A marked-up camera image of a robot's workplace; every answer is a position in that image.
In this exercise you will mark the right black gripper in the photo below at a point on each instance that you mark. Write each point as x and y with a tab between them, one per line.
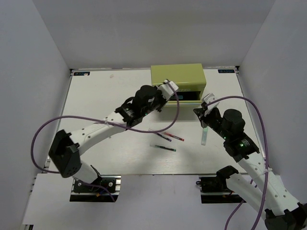
201	113

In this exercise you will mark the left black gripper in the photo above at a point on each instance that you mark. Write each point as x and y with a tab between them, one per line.
163	100

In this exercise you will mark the green cap highlighter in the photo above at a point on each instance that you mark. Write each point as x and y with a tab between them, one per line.
204	136

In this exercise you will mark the chest drawer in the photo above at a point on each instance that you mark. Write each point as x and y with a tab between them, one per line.
186	99

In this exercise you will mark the green metal drawer chest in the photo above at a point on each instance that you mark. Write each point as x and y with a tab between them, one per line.
188	77

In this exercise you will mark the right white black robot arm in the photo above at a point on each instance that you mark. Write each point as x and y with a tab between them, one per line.
277	207

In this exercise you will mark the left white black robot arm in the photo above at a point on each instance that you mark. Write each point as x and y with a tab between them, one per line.
67	148

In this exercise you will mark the red gel pen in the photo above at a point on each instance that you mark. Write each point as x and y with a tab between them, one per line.
173	136

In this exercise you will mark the purple gel pen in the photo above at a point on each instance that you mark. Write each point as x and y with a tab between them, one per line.
162	136

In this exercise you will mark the green gel pen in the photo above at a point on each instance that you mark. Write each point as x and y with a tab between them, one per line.
162	147

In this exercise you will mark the right blue table label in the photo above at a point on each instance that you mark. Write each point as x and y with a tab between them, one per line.
226	71

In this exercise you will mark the blue table label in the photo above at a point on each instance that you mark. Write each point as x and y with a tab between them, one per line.
226	71
83	73

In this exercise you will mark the left blue table label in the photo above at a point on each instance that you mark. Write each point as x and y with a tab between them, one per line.
83	73

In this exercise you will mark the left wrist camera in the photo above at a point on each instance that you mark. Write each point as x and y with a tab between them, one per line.
168	89

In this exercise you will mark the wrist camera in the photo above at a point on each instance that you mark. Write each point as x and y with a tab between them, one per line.
209	103
168	89

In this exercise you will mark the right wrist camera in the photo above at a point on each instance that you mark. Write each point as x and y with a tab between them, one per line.
209	103

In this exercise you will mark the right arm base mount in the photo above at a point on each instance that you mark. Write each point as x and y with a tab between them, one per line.
215	192

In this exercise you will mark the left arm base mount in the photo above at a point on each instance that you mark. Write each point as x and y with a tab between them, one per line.
94	194

